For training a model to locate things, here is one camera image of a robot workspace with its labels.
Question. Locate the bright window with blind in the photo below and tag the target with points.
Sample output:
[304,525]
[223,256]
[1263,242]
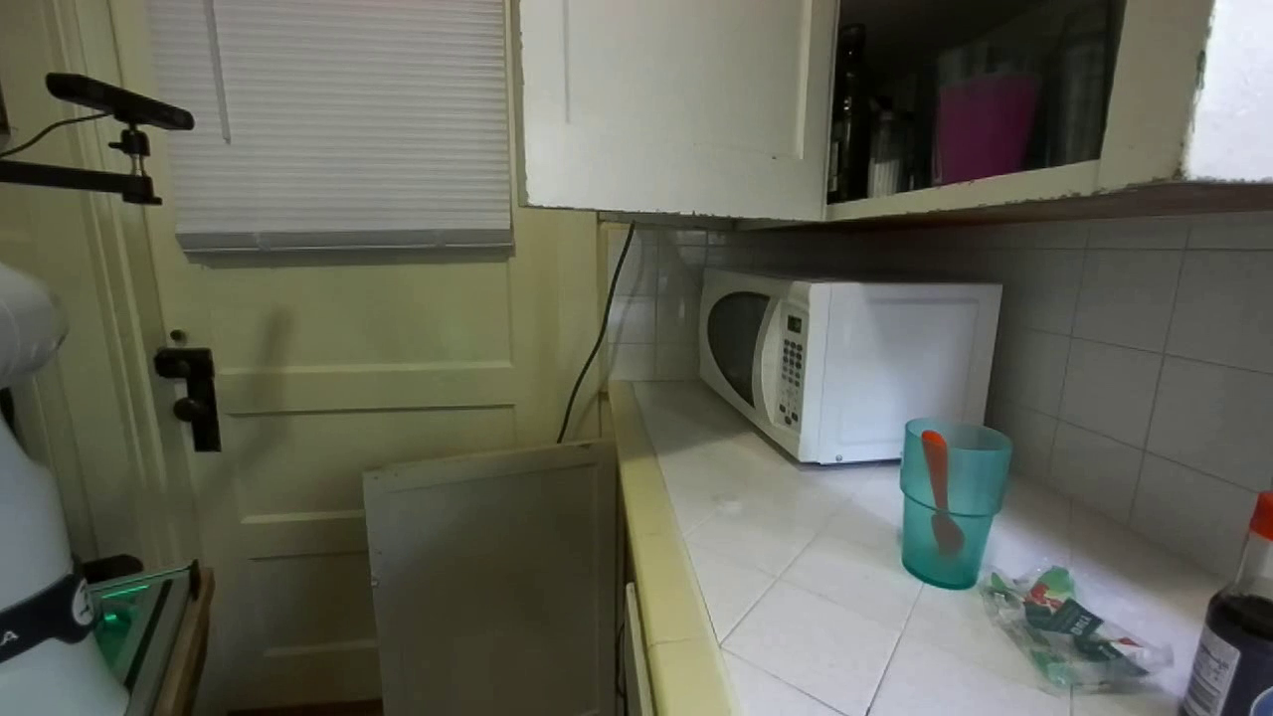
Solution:
[1236,81]

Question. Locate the teal plastic cup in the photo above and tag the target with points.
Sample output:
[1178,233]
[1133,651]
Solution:
[978,532]

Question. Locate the dark glass bottle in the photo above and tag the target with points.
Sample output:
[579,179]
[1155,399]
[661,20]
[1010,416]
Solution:
[848,122]

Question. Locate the cream wall cupboard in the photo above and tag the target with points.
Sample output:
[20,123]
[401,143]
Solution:
[1155,81]

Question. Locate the grey robot base cart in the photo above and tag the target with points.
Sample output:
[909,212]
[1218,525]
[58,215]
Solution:
[144,636]

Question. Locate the white door blind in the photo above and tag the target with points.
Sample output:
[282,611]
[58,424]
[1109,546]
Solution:
[344,122]

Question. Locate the small white bottle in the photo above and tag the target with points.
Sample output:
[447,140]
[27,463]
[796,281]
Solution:
[886,166]

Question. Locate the orange plastic spoon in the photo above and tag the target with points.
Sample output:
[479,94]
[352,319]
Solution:
[939,481]

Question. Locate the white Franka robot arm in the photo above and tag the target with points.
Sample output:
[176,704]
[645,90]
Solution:
[27,558]

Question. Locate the dark sauce bottle red cap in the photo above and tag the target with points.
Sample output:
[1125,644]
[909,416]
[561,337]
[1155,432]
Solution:
[1236,651]

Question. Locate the black camera on mount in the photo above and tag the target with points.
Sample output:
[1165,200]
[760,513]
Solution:
[123,106]

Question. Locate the pink plastic cup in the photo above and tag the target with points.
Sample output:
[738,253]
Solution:
[988,123]

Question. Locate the clear drinking glass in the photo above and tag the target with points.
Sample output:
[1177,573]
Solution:
[1081,106]

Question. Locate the white microwave oven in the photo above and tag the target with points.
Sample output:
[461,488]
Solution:
[888,371]

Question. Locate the cream cupboard door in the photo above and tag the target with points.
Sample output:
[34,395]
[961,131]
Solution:
[679,94]

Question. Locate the cream panel door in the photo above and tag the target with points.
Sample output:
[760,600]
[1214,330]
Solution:
[373,345]

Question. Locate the crumpled green plastic wrapper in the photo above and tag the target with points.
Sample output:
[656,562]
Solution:
[1075,636]

